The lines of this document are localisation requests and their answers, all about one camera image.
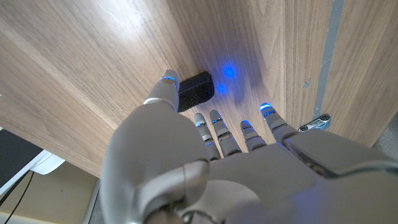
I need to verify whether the small blue silver toy car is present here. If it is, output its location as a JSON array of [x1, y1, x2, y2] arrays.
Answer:
[[298, 113, 332, 133]]

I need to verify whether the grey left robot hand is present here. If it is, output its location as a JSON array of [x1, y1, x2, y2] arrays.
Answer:
[[99, 68, 398, 224]]

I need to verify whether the small black rectangular block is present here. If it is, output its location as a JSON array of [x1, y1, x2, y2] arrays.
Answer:
[[177, 71, 216, 113]]

